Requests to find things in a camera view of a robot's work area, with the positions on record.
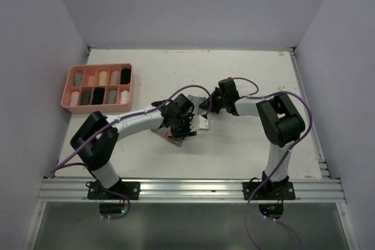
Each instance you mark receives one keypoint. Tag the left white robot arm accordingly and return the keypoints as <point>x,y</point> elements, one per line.
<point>97,153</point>

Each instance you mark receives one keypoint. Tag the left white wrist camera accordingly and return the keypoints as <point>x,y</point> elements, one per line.
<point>199,122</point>

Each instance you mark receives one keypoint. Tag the grey rolled cloth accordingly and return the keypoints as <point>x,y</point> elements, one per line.
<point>112,97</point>

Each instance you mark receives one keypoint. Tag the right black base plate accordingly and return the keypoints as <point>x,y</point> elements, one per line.
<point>270,191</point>

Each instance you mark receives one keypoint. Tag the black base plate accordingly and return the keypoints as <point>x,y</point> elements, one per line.
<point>270,191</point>
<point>130,189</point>

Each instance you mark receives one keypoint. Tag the grey striped underwear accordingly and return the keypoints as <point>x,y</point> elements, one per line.
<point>197,102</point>

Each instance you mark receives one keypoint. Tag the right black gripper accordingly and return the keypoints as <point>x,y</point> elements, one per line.
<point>213,107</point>

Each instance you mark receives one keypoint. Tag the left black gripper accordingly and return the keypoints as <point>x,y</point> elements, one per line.
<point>185,133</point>

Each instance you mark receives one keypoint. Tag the aluminium mounting rail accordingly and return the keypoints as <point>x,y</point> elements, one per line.
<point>77,189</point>

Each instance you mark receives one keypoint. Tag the beige navy-trimmed underwear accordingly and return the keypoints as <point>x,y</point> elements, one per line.
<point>102,78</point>

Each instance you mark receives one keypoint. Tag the black rolled cloth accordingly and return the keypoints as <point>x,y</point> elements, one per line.
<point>98,96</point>
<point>125,76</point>

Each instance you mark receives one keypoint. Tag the white rolled cloth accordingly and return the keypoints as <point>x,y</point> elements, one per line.
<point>124,97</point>

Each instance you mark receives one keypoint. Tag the plain grey underwear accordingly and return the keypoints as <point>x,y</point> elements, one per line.
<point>78,76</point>

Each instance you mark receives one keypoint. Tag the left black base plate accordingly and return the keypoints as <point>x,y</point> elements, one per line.
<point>130,189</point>

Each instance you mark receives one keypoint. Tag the pink divided storage tray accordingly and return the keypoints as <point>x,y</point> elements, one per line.
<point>102,87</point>

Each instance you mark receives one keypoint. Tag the black rolled cloth front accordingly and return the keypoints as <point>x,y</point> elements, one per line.
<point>98,96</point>

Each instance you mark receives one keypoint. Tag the olive rolled cloth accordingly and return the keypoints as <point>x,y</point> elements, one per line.
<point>86,97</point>

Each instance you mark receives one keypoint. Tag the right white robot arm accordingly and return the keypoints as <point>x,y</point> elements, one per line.
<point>282,125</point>

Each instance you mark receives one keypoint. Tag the beige rolled cloth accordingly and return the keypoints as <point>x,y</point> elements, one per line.
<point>115,77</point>

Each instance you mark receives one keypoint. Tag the black rolled cloth back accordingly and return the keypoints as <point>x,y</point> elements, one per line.
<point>125,76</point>

